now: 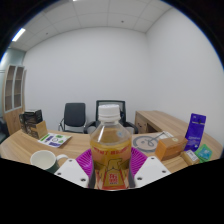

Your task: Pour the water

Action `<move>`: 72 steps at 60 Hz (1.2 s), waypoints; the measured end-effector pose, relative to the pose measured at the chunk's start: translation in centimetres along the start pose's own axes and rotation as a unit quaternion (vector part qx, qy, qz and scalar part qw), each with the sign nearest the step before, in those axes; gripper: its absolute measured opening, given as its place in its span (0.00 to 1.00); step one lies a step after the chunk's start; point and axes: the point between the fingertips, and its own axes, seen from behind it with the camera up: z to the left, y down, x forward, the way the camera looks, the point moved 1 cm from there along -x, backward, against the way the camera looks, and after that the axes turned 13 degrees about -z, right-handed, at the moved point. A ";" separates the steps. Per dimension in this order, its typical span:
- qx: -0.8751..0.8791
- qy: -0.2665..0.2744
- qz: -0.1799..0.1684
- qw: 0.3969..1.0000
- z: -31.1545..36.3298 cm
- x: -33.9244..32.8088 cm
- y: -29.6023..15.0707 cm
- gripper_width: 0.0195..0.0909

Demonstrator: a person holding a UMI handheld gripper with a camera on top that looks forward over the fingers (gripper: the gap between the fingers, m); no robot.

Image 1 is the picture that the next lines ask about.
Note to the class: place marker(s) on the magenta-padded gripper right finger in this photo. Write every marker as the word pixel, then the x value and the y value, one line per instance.
pixel 153 170

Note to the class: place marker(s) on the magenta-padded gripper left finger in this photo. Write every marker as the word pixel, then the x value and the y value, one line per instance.
pixel 70 171

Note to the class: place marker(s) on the yellow drink bottle white cap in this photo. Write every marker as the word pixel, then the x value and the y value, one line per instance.
pixel 110 150

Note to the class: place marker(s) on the orange brown box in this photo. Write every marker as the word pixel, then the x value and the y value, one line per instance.
pixel 170 149

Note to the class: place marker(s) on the round white grey mat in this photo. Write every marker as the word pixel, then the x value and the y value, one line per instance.
pixel 146 142

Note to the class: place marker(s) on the green mug with white print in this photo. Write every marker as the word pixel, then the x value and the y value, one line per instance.
pixel 43 160

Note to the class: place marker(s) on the small tan yellow box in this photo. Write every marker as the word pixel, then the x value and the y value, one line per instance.
pixel 190 157

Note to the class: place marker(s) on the green flat packet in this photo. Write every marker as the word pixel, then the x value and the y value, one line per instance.
pixel 204 153

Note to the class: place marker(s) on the dark grey padded office chair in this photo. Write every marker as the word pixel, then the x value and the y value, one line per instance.
pixel 75 115

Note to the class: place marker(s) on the purple standing package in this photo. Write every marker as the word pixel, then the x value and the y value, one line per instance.
pixel 195 131

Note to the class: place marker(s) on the black mesh office chair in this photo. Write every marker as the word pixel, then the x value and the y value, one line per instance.
pixel 124 113

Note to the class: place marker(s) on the large dark brown box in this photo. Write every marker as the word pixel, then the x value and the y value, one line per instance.
pixel 33 116

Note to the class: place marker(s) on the small dark brown box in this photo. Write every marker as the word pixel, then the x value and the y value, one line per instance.
pixel 22 122

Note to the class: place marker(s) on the wooden shelf cabinet glass doors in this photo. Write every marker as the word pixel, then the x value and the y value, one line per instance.
pixel 13 120

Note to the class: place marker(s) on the square ceiling light panel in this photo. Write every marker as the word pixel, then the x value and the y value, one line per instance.
pixel 18 34

